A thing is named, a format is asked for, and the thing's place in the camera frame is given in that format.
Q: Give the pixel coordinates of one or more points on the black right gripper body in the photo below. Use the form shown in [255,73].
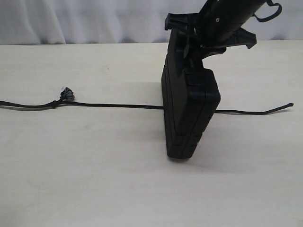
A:
[215,27]

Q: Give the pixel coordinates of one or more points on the black plastic case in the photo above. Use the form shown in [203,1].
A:
[190,96]

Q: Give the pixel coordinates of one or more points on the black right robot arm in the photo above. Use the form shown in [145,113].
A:
[177,40]

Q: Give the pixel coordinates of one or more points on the white backdrop curtain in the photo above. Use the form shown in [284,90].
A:
[88,21]

